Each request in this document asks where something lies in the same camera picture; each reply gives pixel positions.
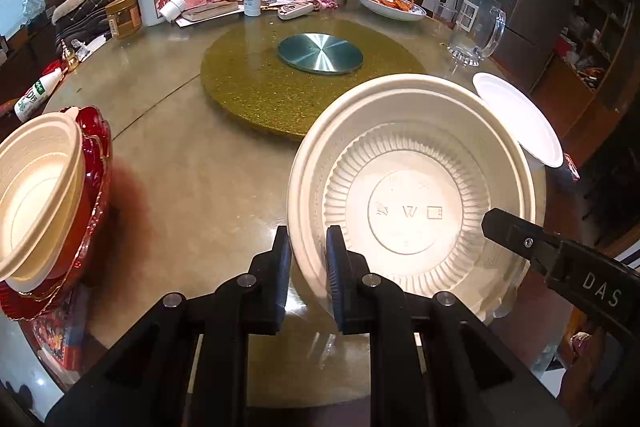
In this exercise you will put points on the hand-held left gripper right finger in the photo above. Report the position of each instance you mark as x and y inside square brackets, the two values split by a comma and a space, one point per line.
[337, 282]

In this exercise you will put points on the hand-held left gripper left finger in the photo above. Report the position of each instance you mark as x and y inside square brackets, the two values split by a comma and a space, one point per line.
[280, 277]

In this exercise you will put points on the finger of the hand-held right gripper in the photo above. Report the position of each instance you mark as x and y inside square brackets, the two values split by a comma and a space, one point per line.
[515, 237]

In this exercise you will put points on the white disposable lid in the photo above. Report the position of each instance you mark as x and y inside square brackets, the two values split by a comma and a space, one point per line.
[520, 122]

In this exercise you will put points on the red scalloped plate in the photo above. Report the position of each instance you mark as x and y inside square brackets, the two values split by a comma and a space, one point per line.
[30, 307]
[92, 207]

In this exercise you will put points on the gold glitter lazy susan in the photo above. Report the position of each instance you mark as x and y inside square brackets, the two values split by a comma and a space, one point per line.
[250, 92]

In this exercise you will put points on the clear glass mug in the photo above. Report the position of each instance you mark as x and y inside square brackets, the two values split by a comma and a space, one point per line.
[475, 29]

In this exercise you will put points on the round metal turntable disc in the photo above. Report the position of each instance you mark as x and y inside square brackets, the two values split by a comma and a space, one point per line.
[320, 53]

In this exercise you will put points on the red paper packet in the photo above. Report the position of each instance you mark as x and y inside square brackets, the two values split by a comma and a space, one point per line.
[55, 337]

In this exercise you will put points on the wooden shelf unit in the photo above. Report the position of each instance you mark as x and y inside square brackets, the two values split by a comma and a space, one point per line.
[605, 22]

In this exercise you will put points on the blue-rimmed plate with food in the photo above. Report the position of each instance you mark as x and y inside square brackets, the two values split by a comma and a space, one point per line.
[390, 4]

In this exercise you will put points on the book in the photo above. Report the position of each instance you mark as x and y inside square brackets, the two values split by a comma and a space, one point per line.
[210, 10]

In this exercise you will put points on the white bottle cap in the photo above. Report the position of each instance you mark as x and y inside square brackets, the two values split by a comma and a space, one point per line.
[172, 9]

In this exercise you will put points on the small perfume bottle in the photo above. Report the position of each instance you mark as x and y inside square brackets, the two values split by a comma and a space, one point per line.
[72, 54]

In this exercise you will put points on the white green milk bottle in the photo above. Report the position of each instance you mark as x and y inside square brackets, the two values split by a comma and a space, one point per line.
[35, 94]

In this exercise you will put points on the brown gold jar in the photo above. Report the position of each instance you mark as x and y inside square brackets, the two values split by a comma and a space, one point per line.
[123, 14]

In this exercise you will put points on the dark fur-collar jacket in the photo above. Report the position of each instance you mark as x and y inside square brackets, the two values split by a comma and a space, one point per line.
[82, 12]

